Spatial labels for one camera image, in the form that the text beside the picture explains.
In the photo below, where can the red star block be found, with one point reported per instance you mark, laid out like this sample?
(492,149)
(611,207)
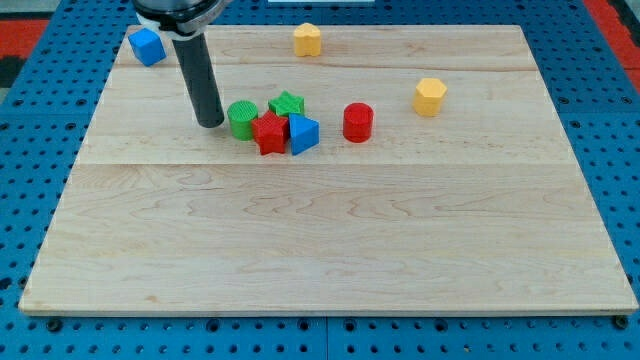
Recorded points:
(271,133)

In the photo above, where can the red cylinder block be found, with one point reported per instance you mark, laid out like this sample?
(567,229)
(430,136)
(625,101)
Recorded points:
(358,122)

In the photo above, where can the blue triangle block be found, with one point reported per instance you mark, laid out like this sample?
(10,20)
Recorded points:
(304,133)

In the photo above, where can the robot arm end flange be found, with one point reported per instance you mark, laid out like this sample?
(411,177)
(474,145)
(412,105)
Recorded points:
(179,19)

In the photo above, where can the green cylinder block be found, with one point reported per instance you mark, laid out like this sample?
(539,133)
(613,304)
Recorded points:
(241,114)

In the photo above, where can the wooden board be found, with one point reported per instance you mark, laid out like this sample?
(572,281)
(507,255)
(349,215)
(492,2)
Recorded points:
(481,210)

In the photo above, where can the yellow heart block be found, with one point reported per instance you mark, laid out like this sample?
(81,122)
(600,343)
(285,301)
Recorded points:
(307,40)

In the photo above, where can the yellow hexagon block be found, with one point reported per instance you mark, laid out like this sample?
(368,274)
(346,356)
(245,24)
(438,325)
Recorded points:
(428,96)

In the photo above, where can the green star block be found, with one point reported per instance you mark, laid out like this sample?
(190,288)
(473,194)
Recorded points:
(287,103)

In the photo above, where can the blue cube block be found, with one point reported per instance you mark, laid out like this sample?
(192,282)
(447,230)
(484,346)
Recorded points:
(147,47)

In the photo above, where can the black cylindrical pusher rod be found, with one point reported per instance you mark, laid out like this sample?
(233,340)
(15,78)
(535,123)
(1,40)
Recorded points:
(196,67)

